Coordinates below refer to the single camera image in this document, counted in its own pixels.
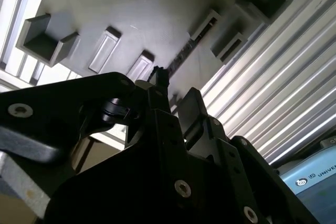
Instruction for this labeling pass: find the blue RAM stick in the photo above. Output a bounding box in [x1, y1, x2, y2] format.
[167, 18, 218, 74]

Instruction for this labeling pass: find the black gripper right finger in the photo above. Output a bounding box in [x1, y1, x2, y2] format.
[177, 87, 320, 224]

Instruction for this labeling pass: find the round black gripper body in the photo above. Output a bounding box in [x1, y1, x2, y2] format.
[44, 142, 238, 224]

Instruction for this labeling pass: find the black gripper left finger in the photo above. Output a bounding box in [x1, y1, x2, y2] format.
[0, 67, 192, 204]

